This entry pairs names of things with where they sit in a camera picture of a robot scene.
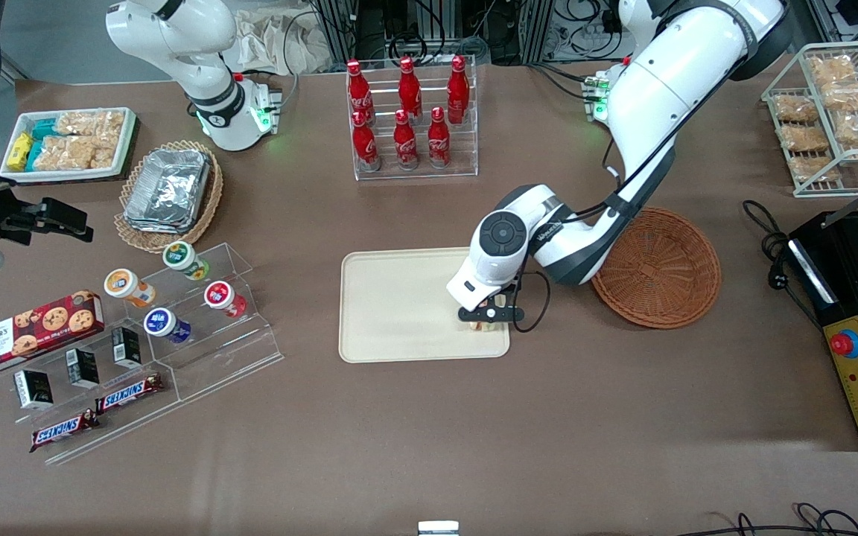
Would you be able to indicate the red emergency stop button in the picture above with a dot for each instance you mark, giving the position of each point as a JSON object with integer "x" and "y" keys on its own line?
{"x": 844, "y": 344}

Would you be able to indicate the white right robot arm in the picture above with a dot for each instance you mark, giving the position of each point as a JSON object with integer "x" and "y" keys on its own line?
{"x": 205, "y": 82}

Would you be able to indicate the light wicker basket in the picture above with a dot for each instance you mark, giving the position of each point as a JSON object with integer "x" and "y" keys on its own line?
{"x": 205, "y": 216}

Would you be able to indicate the red cola bottle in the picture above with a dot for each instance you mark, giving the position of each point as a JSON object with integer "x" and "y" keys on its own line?
{"x": 365, "y": 145}
{"x": 439, "y": 140}
{"x": 409, "y": 88}
{"x": 458, "y": 89}
{"x": 357, "y": 89}
{"x": 404, "y": 141}

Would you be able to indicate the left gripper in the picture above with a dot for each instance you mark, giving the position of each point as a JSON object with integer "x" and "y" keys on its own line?
{"x": 511, "y": 288}

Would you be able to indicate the yellow snack pack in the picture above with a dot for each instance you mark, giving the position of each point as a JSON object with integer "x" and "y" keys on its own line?
{"x": 24, "y": 140}
{"x": 16, "y": 158}

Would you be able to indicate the black countertop appliance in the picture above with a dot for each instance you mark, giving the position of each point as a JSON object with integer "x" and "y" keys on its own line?
{"x": 857, "y": 246}

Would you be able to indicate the green lid gum jar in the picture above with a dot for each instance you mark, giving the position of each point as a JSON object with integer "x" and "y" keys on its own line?
{"x": 178, "y": 257}

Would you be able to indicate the small sandwich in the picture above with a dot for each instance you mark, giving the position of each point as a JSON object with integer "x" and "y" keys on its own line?
{"x": 485, "y": 326}

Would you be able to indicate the stack of foil trays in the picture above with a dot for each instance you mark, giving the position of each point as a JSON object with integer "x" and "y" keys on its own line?
{"x": 168, "y": 190}

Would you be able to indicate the orange lid gum jar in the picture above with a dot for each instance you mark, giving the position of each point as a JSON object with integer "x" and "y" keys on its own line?
{"x": 122, "y": 284}

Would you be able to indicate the red lid gum jar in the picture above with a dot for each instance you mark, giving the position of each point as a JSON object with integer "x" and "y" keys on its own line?
{"x": 218, "y": 295}

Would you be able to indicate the Snickers chocolate bar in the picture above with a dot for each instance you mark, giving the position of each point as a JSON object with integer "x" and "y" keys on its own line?
{"x": 64, "y": 430}
{"x": 129, "y": 393}

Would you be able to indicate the brown wicker basket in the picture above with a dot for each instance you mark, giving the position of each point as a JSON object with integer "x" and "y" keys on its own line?
{"x": 660, "y": 268}

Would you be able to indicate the clear acrylic jar stand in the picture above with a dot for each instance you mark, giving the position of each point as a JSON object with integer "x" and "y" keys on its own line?
{"x": 243, "y": 350}

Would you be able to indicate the beige plastic tray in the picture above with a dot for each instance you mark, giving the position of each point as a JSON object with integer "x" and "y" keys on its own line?
{"x": 399, "y": 305}

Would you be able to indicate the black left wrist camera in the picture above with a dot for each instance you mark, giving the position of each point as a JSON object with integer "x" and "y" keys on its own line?
{"x": 492, "y": 315}

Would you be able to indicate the small black chocolate box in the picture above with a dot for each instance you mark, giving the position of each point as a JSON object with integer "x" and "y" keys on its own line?
{"x": 82, "y": 368}
{"x": 33, "y": 389}
{"x": 126, "y": 348}

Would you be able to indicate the red Walkers cookie box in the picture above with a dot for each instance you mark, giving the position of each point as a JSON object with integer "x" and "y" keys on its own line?
{"x": 27, "y": 335}

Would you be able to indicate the white rectangular snack bin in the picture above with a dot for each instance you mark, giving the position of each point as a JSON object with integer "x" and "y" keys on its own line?
{"x": 127, "y": 141}

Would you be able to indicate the clear acrylic bottle rack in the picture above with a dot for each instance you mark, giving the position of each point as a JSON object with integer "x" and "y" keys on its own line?
{"x": 414, "y": 173}

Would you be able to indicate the white crumpled plastic bag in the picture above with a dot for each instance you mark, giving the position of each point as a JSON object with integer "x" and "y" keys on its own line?
{"x": 272, "y": 41}

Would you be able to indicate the teal snack pack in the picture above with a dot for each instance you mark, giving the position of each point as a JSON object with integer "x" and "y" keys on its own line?
{"x": 34, "y": 155}
{"x": 44, "y": 128}

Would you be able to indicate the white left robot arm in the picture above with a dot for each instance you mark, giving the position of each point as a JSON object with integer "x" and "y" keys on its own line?
{"x": 667, "y": 82}

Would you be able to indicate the purple lid gum jar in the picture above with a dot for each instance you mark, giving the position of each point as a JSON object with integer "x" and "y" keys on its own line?
{"x": 161, "y": 322}

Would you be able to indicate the clear acrylic candy stand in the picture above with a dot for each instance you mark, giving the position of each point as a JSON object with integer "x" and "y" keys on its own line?
{"x": 153, "y": 417}

